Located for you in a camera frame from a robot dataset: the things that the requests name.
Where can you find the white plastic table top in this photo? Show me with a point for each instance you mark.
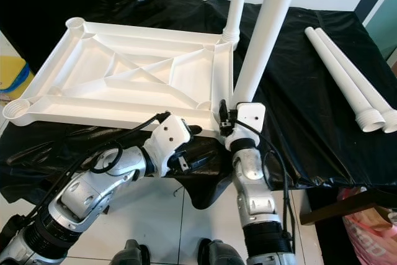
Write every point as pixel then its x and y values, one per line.
pixel 87 66

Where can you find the black plastic table cover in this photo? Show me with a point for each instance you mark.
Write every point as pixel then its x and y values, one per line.
pixel 285 91

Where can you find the grey robot foot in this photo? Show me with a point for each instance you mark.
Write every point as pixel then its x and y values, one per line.
pixel 218 254
pixel 129 254

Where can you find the white plastic table leg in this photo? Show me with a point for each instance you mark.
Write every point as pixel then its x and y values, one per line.
pixel 236 4
pixel 263 35
pixel 356 76
pixel 341 77

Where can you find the grey right robot foot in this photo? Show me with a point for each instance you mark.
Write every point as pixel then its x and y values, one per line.
pixel 218 254

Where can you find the grey left robot foot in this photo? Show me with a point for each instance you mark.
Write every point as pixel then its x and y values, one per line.
pixel 129 254

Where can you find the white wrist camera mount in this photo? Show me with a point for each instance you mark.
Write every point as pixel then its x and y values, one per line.
pixel 169 141
pixel 248 119

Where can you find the yellow bin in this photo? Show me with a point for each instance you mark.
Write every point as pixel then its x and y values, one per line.
pixel 12 79

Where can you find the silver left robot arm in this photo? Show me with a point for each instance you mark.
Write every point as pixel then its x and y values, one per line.
pixel 84 197

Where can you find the pink plastic bag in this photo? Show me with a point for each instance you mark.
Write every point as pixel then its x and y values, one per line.
pixel 372 237

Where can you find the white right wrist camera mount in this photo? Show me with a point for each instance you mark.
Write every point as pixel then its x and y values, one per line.
pixel 248 119

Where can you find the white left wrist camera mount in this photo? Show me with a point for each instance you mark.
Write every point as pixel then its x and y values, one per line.
pixel 169 141

